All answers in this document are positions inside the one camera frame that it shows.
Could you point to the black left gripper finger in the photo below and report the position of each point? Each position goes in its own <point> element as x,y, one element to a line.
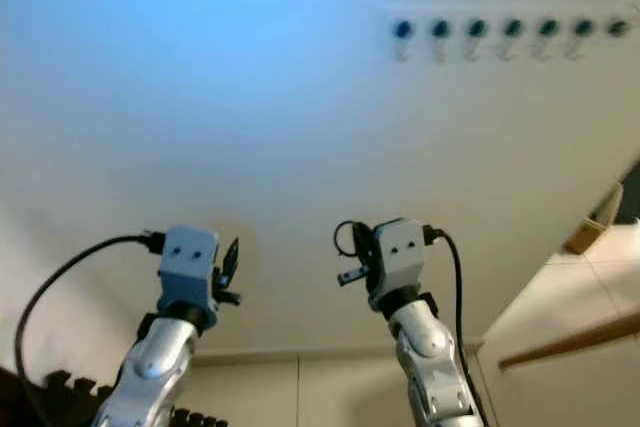
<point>231,259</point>

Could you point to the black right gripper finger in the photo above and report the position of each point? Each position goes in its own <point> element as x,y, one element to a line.
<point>364,245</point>

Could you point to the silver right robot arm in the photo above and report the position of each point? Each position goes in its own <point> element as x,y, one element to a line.
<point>430,357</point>

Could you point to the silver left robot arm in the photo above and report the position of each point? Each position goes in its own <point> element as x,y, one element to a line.
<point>160,367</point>

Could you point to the black foam puzzle mat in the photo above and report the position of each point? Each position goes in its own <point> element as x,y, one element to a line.
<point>60,389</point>

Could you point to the black carpet rug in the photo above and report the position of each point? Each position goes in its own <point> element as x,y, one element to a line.
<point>632,197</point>

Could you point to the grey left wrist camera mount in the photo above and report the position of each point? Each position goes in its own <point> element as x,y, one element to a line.
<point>190,267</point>

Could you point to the black knob wall hook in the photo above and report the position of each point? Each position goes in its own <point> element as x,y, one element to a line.
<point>477,28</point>
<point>583,27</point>
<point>404,29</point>
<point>618,27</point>
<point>513,28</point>
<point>441,29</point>
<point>548,27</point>

